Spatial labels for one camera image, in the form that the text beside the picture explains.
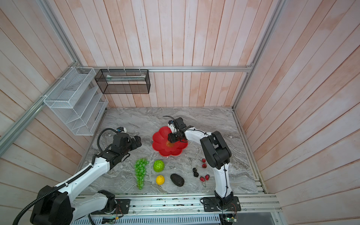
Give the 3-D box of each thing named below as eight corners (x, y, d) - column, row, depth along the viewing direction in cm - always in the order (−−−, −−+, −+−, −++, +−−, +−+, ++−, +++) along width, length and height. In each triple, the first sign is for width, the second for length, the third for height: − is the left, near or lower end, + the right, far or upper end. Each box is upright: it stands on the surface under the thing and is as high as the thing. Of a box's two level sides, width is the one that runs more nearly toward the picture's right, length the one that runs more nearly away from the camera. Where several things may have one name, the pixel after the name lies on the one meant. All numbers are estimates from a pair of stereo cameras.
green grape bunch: (132, 189, 81) (130, 186, 77) (137, 161, 92) (136, 158, 88) (144, 189, 81) (143, 186, 77) (148, 161, 92) (147, 158, 88)
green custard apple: (153, 169, 88) (151, 165, 83) (159, 162, 91) (158, 158, 86) (159, 174, 86) (158, 170, 81) (165, 167, 89) (165, 162, 84)
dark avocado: (169, 179, 84) (169, 177, 80) (173, 174, 86) (173, 171, 82) (180, 188, 81) (181, 186, 77) (184, 182, 83) (185, 179, 79)
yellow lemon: (155, 182, 83) (154, 179, 79) (160, 175, 85) (159, 173, 82) (161, 186, 82) (160, 184, 78) (166, 180, 84) (165, 177, 80)
